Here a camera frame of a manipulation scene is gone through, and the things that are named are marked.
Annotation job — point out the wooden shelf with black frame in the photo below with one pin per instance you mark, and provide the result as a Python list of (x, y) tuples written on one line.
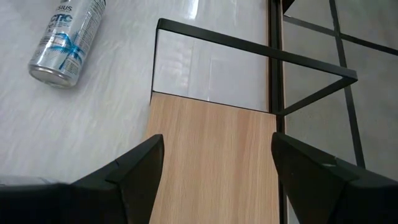
[(211, 149)]

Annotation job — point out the black aluminium rig frame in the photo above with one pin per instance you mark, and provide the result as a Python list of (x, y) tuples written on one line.
[(275, 28)]

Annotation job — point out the silver Celsius Arctic Vibe can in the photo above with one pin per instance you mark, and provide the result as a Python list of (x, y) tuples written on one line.
[(66, 43)]

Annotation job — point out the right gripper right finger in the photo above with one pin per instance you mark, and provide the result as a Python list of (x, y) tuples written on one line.
[(326, 193)]

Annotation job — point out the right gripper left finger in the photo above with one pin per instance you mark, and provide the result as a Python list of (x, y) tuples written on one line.
[(130, 186)]

